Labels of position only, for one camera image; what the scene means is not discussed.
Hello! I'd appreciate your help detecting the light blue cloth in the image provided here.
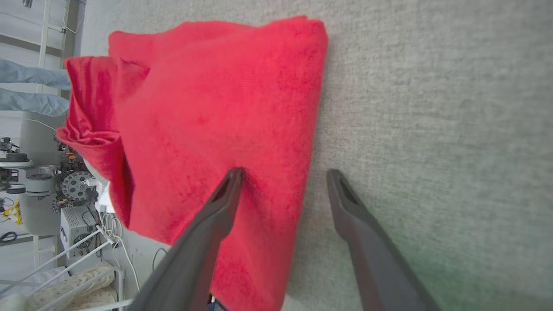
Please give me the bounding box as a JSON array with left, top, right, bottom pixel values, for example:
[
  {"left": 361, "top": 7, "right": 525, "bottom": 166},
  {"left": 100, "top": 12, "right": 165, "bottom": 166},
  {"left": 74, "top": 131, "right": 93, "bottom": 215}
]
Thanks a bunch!
[
  {"left": 0, "top": 88, "right": 70, "bottom": 118},
  {"left": 0, "top": 58, "right": 72, "bottom": 91}
]

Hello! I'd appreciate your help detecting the yellow cable bundle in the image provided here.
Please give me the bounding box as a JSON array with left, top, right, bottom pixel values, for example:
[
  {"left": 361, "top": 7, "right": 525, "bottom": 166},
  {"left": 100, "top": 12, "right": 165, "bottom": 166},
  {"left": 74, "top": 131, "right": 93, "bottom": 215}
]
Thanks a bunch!
[{"left": 0, "top": 200, "right": 23, "bottom": 226}]

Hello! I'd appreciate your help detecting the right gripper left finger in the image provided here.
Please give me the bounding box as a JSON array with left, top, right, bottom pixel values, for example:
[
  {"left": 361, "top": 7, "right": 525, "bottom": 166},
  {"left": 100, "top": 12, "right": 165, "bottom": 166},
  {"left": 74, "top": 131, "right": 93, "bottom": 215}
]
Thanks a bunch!
[{"left": 129, "top": 167, "right": 246, "bottom": 311}]

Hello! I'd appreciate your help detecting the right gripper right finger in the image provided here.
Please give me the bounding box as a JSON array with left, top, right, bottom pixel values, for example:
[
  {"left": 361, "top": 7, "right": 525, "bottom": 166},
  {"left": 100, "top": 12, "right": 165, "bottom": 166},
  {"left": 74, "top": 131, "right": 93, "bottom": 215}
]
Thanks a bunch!
[{"left": 326, "top": 168, "right": 442, "bottom": 311}]

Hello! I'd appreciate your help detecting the grey fabric sofa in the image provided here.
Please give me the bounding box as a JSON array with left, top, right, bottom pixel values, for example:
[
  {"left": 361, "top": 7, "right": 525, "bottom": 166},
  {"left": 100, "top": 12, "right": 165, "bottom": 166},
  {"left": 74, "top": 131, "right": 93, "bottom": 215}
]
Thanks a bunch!
[{"left": 80, "top": 0, "right": 553, "bottom": 311}]

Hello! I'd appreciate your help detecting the white cylinder tank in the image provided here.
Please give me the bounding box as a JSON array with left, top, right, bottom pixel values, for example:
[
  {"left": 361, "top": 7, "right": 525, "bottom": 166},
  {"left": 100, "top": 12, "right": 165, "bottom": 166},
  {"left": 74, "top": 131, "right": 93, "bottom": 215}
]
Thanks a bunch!
[{"left": 19, "top": 111, "right": 66, "bottom": 236}]

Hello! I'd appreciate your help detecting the red white sports shirt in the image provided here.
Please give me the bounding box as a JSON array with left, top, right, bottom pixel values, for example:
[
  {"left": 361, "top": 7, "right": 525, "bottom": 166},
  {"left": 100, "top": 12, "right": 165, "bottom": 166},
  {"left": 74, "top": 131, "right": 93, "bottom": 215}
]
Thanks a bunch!
[{"left": 55, "top": 16, "right": 329, "bottom": 311}]

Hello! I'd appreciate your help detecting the grey gear wheel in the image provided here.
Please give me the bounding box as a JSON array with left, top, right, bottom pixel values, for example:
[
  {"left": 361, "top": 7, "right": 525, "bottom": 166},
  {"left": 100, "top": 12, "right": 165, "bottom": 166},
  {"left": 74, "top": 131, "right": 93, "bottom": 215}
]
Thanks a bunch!
[{"left": 60, "top": 170, "right": 94, "bottom": 202}]

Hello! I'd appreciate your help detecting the white cable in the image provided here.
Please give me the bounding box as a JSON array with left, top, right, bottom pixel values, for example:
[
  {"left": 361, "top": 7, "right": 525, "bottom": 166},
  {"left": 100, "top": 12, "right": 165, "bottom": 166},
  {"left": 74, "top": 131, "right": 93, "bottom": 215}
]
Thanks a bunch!
[{"left": 96, "top": 211, "right": 142, "bottom": 294}]

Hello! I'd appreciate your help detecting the white vented equipment box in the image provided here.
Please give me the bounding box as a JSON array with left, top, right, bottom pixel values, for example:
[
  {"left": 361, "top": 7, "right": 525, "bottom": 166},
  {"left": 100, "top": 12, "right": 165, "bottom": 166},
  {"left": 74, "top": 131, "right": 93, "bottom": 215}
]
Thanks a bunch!
[{"left": 60, "top": 206, "right": 104, "bottom": 260}]

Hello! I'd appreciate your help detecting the floral bedding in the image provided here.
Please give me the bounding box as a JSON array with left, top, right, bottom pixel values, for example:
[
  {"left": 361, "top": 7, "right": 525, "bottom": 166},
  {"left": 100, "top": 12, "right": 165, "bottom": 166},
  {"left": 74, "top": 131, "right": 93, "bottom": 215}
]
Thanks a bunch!
[{"left": 0, "top": 260, "right": 118, "bottom": 311}]

